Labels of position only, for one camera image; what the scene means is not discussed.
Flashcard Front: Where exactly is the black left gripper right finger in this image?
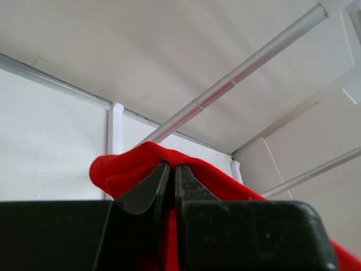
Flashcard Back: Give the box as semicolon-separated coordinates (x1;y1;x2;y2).
175;165;338;270

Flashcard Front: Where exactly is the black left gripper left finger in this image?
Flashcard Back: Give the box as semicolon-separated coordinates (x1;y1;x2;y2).
1;162;170;270

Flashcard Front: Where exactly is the red t shirt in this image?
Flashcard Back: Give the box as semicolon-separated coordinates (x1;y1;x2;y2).
89;141;361;271

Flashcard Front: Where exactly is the white clothes rack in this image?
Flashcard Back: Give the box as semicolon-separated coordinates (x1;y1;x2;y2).
107;0;361;200

